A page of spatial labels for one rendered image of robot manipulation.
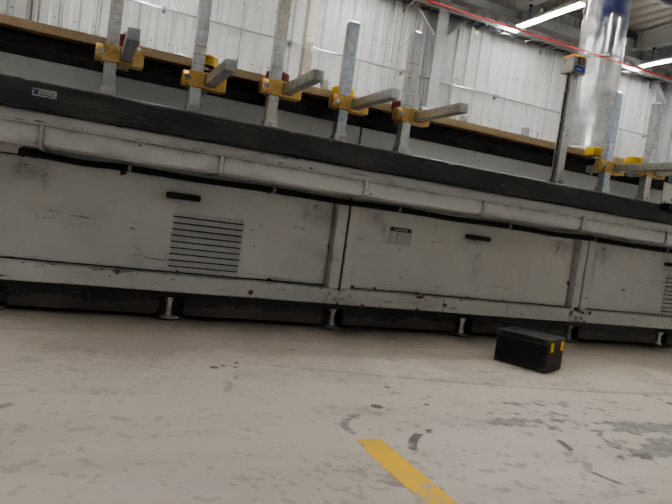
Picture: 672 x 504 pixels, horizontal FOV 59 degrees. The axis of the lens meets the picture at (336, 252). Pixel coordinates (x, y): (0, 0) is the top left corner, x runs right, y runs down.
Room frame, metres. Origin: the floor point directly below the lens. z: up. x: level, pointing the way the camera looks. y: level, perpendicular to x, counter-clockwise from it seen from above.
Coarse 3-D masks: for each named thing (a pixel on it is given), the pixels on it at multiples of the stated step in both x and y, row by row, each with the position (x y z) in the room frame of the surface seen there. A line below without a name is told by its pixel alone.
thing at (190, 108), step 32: (0, 96) 1.62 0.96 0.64; (32, 96) 1.65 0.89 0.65; (64, 96) 1.68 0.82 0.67; (96, 96) 1.72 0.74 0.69; (160, 128) 1.79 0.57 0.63; (192, 128) 1.83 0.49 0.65; (224, 128) 1.87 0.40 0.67; (256, 128) 1.91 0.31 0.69; (320, 160) 2.01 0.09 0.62; (352, 160) 2.05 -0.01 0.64; (384, 160) 2.10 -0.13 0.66; (416, 160) 2.15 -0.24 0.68; (512, 192) 2.33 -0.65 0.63; (544, 192) 2.39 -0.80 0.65; (576, 192) 2.46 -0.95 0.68; (608, 192) 2.55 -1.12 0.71
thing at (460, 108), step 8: (456, 104) 1.92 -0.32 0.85; (464, 104) 1.90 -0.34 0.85; (416, 112) 2.15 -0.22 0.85; (424, 112) 2.10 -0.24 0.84; (432, 112) 2.05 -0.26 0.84; (440, 112) 2.00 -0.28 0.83; (448, 112) 1.96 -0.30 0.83; (456, 112) 1.92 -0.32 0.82; (464, 112) 1.91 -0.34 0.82; (416, 120) 2.15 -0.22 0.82; (424, 120) 2.13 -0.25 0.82
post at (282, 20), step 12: (288, 0) 1.95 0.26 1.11; (288, 12) 1.95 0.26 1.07; (276, 24) 1.96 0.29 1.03; (288, 24) 1.96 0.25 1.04; (276, 36) 1.94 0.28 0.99; (276, 48) 1.94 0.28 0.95; (276, 60) 1.95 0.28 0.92; (276, 72) 1.95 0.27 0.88; (276, 96) 1.95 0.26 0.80; (276, 108) 1.95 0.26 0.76
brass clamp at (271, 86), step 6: (264, 78) 1.94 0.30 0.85; (270, 78) 1.93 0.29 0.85; (264, 84) 1.93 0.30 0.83; (270, 84) 1.93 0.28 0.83; (276, 84) 1.94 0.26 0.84; (282, 84) 1.95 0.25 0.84; (258, 90) 1.96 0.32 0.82; (264, 90) 1.93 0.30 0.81; (270, 90) 1.94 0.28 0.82; (276, 90) 1.94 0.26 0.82; (282, 90) 1.95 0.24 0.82; (282, 96) 1.95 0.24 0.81; (288, 96) 1.96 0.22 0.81; (294, 96) 1.97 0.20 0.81; (300, 96) 1.98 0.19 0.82
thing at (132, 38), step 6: (132, 30) 1.50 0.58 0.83; (138, 30) 1.51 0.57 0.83; (126, 36) 1.53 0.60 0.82; (132, 36) 1.50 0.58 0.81; (138, 36) 1.51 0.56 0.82; (126, 42) 1.54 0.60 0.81; (132, 42) 1.53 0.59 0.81; (138, 42) 1.52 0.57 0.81; (126, 48) 1.60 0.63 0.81; (132, 48) 1.59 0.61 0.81; (126, 54) 1.67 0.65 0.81; (132, 54) 1.66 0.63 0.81; (126, 60) 1.74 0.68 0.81
